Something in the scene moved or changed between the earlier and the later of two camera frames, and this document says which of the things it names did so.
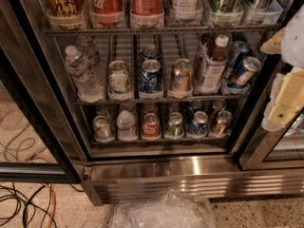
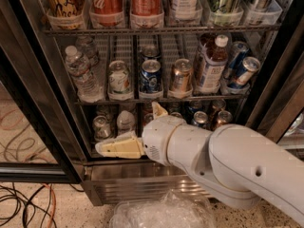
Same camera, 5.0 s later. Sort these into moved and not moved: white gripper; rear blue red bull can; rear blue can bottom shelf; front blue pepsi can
Moved: white gripper
Not moved: rear blue can bottom shelf; rear blue red bull can; front blue pepsi can
